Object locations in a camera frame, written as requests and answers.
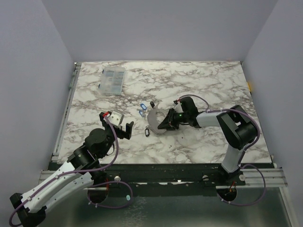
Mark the black tag key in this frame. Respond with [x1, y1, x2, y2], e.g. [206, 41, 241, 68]
[144, 128, 150, 137]

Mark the metal key ring plate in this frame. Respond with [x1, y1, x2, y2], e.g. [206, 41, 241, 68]
[147, 101, 168, 135]

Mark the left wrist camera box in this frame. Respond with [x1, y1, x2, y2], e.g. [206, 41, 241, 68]
[105, 111, 124, 127]

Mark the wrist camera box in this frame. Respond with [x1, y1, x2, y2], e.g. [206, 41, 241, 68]
[105, 111, 124, 127]
[174, 99, 187, 113]

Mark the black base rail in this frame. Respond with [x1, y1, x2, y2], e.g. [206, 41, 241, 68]
[88, 164, 245, 199]

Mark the clear plastic organizer box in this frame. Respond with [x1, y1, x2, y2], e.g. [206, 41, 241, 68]
[98, 67, 126, 96]

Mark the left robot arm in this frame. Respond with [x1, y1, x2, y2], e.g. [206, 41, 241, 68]
[9, 111, 134, 227]

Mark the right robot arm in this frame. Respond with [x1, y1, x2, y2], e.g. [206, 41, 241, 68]
[157, 96, 260, 185]

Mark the aluminium side rail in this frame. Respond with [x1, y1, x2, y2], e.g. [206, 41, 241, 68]
[51, 62, 82, 162]

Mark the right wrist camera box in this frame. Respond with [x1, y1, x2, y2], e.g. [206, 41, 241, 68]
[174, 99, 187, 113]

